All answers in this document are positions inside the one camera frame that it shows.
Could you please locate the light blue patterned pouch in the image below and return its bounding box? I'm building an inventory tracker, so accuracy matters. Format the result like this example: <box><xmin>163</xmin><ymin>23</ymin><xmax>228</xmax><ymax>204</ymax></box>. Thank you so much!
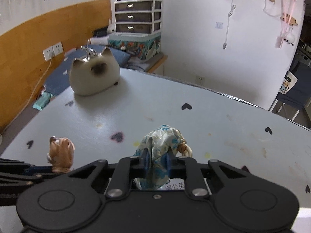
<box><xmin>135</xmin><ymin>125</ymin><xmax>193</xmax><ymax>190</ymax></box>

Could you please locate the blue white wipes packet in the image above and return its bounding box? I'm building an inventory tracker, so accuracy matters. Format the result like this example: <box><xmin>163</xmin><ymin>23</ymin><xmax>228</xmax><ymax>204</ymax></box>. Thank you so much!
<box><xmin>161</xmin><ymin>178</ymin><xmax>184</xmax><ymax>190</ymax></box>

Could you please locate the cat shaped ceramic figurine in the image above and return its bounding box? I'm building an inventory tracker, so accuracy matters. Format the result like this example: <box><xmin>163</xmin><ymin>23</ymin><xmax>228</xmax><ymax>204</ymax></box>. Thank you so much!
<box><xmin>69</xmin><ymin>48</ymin><xmax>120</xmax><ymax>96</ymax></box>

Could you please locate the patterned storage box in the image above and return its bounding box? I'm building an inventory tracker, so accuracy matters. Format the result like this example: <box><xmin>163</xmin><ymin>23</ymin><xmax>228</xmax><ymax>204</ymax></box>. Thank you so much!
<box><xmin>108</xmin><ymin>32</ymin><xmax>161</xmax><ymax>61</ymax></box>

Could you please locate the white tote bag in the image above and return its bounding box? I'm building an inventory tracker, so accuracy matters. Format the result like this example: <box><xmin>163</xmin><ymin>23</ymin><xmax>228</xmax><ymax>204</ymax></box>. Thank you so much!
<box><xmin>279</xmin><ymin>71</ymin><xmax>298</xmax><ymax>95</ymax></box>

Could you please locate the grey three drawer cabinet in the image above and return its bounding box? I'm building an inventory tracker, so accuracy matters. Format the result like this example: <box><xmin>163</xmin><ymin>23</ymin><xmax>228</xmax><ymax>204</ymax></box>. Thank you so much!
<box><xmin>114</xmin><ymin>0</ymin><xmax>162</xmax><ymax>34</ymax></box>

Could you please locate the white wall socket pair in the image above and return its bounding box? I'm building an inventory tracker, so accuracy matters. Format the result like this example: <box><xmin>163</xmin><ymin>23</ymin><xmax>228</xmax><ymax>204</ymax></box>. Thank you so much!
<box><xmin>42</xmin><ymin>42</ymin><xmax>64</xmax><ymax>61</ymax></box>

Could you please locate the white hanging cord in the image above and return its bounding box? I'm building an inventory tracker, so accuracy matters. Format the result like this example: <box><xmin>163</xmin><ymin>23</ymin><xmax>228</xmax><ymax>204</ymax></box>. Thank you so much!
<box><xmin>222</xmin><ymin>0</ymin><xmax>237</xmax><ymax>50</ymax></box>

